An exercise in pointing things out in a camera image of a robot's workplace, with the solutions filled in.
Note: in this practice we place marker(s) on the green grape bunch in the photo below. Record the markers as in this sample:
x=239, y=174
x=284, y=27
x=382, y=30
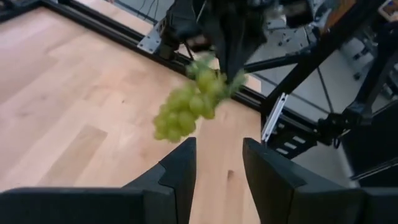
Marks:
x=192, y=105

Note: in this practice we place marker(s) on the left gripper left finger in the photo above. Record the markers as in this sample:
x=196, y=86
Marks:
x=140, y=202

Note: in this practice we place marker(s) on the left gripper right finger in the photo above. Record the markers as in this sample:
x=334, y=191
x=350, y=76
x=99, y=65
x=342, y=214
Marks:
x=295, y=199

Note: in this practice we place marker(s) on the black metal table frame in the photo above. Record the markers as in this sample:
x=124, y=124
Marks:
x=102, y=26

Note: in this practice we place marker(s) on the black metal beam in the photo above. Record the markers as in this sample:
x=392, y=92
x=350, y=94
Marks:
x=323, y=46

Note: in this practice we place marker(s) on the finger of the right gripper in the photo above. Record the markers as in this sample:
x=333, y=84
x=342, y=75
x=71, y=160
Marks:
x=228, y=53
x=248, y=49

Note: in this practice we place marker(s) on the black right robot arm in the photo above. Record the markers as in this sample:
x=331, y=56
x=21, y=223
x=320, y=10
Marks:
x=180, y=21

